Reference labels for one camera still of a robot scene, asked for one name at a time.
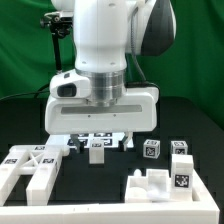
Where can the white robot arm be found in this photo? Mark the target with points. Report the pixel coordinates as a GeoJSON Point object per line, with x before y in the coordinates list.
{"type": "Point", "coordinates": [93, 97]}

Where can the white chair back ladder part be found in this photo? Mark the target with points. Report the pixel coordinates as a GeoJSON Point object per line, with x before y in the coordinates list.
{"type": "Point", "coordinates": [40, 162]}

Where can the white tagged cube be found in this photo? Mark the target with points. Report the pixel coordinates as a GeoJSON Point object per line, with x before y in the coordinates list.
{"type": "Point", "coordinates": [179, 147]}
{"type": "Point", "coordinates": [151, 148]}

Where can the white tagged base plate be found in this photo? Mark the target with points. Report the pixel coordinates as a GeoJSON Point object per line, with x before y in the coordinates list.
{"type": "Point", "coordinates": [110, 140]}

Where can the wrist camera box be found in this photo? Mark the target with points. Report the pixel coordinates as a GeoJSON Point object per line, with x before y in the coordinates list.
{"type": "Point", "coordinates": [70, 85]}

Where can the white chair seat plate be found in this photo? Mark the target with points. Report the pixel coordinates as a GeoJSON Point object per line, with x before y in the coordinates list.
{"type": "Point", "coordinates": [154, 186]}

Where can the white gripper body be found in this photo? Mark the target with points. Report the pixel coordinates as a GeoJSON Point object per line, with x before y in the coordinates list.
{"type": "Point", "coordinates": [135, 111]}

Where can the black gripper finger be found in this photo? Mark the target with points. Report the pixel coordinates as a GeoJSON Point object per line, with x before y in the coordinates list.
{"type": "Point", "coordinates": [74, 141]}
{"type": "Point", "coordinates": [124, 141]}

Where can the white frame wall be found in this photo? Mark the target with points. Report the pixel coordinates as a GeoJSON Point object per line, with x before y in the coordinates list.
{"type": "Point", "coordinates": [202, 209]}

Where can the grey mounted camera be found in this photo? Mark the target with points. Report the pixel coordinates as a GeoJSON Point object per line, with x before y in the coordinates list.
{"type": "Point", "coordinates": [60, 16]}

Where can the white threaded peg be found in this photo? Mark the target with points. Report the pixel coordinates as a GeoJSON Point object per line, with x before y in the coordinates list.
{"type": "Point", "coordinates": [137, 173]}

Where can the black camera stand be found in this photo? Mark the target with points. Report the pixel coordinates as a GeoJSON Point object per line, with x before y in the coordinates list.
{"type": "Point", "coordinates": [59, 28]}

